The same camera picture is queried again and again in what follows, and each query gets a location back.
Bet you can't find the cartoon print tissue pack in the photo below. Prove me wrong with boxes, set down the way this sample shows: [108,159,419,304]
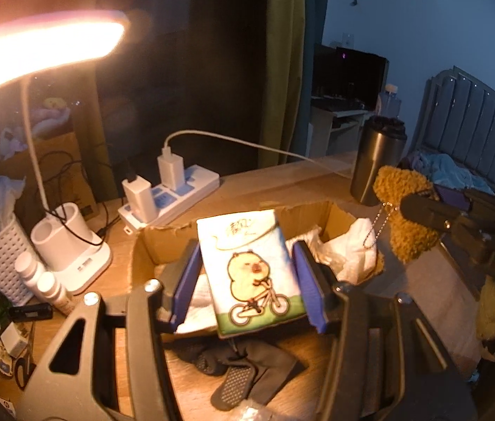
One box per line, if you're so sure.
[196,209,310,339]

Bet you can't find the tall brown cardboard box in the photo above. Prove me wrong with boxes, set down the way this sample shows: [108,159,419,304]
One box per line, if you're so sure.
[27,131,100,229]

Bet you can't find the flat white tissue paper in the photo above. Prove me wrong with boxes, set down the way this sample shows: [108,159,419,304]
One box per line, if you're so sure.
[176,272,222,335]

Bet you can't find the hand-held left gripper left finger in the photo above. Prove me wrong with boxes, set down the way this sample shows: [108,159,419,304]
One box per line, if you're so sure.
[17,239,203,421]

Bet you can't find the grey padded headboard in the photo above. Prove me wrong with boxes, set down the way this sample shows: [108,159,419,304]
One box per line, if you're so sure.
[413,66,495,194]

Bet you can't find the white desk lamp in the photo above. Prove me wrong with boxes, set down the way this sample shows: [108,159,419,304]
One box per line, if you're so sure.
[0,8,131,298]

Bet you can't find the white tissue paper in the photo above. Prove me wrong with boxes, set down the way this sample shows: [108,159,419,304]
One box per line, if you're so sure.
[176,272,222,335]
[290,216,380,284]

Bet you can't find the dark glass window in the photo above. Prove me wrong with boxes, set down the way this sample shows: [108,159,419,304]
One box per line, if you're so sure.
[97,0,271,177]

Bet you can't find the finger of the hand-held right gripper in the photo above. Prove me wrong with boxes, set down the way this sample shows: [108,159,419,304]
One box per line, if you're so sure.
[437,185,495,215]
[400,192,491,248]

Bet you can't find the black scissors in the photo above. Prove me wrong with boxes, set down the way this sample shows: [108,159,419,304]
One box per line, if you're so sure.
[12,354,34,392]

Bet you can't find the dark grey sock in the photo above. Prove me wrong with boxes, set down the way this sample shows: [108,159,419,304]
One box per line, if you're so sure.
[172,337,306,408]

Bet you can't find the white charger adapter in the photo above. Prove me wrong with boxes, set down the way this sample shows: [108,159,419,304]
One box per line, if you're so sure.
[122,176,159,223]

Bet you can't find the black rectangular device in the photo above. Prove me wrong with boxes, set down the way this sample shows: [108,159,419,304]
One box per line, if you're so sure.
[8,302,54,322]

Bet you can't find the teal curtain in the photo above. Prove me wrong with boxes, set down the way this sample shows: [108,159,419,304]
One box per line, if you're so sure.
[303,0,332,159]

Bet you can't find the white computer desk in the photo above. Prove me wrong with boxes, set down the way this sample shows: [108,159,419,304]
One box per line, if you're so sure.
[306,96,373,159]

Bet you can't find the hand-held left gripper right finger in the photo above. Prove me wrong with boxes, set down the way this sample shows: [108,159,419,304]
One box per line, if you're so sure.
[292,240,479,421]

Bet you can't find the white charger with cable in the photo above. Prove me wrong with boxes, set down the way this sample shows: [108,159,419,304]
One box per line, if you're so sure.
[157,130,359,194]

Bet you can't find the brown plush bear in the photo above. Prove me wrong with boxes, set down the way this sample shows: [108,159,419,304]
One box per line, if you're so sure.
[361,165,444,265]

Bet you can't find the light blue printed blanket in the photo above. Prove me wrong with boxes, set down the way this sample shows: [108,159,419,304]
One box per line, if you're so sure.
[404,150,495,194]

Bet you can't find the olive curtain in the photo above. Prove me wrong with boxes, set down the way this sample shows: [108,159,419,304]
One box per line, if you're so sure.
[260,0,308,173]

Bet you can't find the white power strip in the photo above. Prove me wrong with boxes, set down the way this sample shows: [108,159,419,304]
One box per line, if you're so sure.
[118,164,222,230]

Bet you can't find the white pill bottle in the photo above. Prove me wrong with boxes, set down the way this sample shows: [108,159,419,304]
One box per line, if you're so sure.
[14,252,47,291]
[36,271,73,315]

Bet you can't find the steel tumbler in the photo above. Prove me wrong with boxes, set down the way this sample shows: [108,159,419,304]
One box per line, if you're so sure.
[349,115,408,206]

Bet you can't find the clear water bottle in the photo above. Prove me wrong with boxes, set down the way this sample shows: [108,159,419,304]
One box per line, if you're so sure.
[376,83,402,120]

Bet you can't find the black monitor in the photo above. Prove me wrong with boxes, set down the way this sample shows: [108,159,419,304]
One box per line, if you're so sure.
[334,46,391,107]
[312,43,338,99]

